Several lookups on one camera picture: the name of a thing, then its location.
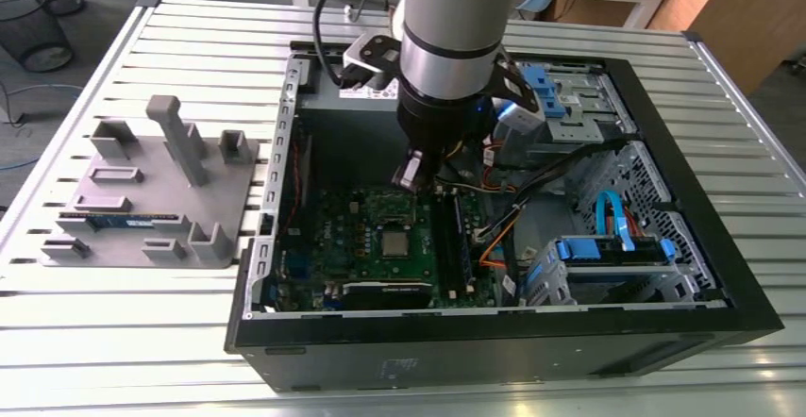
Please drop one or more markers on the grey disk bay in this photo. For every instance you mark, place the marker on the grey disk bay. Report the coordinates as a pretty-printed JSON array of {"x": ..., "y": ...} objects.
[{"x": 619, "y": 271}]

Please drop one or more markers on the CPU socket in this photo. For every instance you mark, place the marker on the CPU socket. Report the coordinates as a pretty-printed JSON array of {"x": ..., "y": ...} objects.
[{"x": 395, "y": 258}]

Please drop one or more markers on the wooden cabinet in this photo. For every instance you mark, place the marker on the wooden cabinet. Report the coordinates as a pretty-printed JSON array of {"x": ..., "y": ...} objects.
[{"x": 749, "y": 21}]

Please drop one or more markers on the RAM stick blue label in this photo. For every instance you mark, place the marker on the RAM stick blue label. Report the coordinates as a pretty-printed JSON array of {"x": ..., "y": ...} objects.
[{"x": 114, "y": 222}]

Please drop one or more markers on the black disk blue carrier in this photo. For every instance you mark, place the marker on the black disk blue carrier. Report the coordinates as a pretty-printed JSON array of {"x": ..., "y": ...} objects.
[{"x": 605, "y": 249}]

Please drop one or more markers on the green motherboard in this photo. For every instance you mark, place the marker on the green motherboard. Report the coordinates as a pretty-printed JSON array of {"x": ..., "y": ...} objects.
[{"x": 340, "y": 271}]

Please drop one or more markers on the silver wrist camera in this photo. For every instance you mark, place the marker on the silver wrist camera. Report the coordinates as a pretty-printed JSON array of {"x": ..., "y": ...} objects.
[
  {"x": 371, "y": 65},
  {"x": 522, "y": 117}
]

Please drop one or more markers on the blue VGA port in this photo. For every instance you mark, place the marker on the blue VGA port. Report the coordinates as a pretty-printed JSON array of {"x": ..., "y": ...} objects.
[{"x": 298, "y": 266}]

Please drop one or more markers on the blue drive latch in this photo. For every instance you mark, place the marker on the blue drive latch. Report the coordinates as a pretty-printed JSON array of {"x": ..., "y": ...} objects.
[{"x": 545, "y": 91}]

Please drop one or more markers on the black RAM slot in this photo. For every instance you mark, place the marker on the black RAM slot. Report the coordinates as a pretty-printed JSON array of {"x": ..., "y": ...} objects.
[
  {"x": 450, "y": 247},
  {"x": 442, "y": 247},
  {"x": 458, "y": 247}
]

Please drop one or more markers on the grey power supply unit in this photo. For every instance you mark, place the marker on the grey power supply unit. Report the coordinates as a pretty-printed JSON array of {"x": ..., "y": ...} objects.
[{"x": 352, "y": 143}]

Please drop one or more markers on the silver CPU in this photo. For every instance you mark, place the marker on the silver CPU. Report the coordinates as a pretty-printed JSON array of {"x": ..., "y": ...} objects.
[{"x": 395, "y": 243}]

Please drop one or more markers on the grey drive cage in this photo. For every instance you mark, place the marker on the grey drive cage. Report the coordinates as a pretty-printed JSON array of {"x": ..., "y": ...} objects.
[{"x": 566, "y": 136}]

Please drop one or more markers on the large black mesh wastebasket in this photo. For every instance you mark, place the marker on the large black mesh wastebasket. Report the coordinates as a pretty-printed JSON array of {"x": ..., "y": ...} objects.
[{"x": 37, "y": 30}]

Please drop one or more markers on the white four-pin connector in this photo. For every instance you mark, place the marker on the white four-pin connector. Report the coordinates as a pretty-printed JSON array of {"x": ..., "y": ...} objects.
[{"x": 354, "y": 207}]

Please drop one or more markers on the black graphics card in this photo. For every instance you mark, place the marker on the black graphics card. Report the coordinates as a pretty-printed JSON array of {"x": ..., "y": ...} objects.
[{"x": 384, "y": 296}]

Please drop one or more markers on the black PC case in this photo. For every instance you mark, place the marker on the black PC case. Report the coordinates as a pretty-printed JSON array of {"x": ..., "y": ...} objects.
[{"x": 440, "y": 355}]

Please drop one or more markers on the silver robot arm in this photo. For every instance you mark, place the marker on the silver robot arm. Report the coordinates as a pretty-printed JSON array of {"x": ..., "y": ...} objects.
[{"x": 447, "y": 21}]

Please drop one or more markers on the grey parts rack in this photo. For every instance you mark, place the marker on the grey parts rack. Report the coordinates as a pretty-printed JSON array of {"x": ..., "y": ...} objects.
[{"x": 158, "y": 233}]

